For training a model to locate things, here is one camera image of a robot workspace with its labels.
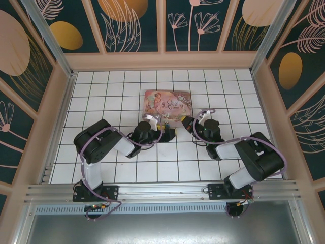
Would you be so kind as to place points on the pink illustrated tin box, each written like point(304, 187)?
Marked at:
point(172, 101)

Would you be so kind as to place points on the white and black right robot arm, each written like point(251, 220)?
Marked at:
point(226, 151)

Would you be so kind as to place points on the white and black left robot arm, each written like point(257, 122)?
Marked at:
point(91, 172)

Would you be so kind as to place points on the grey sheet metal panel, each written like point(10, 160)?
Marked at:
point(162, 228)

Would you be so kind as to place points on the aluminium mounting rail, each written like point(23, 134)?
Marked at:
point(162, 189)

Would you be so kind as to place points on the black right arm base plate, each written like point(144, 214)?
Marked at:
point(215, 190)

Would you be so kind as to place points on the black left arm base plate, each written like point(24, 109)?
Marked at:
point(111, 190)

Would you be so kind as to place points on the aluminium corner post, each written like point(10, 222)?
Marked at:
point(50, 40)
point(271, 38)

